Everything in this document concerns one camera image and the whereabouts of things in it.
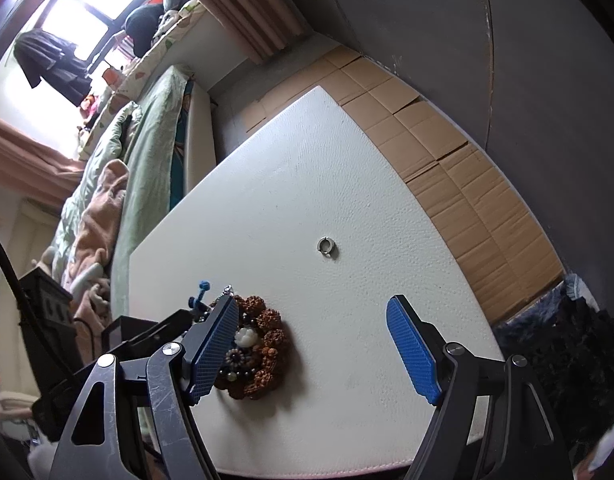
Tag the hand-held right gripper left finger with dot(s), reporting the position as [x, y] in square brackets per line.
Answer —
[217, 345]

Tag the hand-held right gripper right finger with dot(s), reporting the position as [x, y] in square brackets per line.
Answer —
[412, 350]

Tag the beige plush toy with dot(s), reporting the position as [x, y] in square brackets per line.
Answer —
[44, 262]

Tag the pink curtain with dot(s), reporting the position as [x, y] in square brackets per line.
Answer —
[22, 160]
[247, 15]

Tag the pale green floral quilt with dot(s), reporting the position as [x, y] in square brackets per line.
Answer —
[104, 160]

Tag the flattened cardboard sheets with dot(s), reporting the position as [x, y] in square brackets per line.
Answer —
[467, 185]

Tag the bed with green sheet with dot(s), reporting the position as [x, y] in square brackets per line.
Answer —
[157, 150]

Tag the orange cup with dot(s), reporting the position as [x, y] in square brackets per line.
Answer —
[110, 76]

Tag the hanging dark clothes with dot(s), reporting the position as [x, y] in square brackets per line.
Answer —
[52, 60]

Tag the leaf print windowsill mat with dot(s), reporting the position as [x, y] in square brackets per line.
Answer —
[137, 70]

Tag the dark round cushion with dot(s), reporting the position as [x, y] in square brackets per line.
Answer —
[144, 27]

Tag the window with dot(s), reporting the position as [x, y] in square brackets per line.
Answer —
[82, 5]

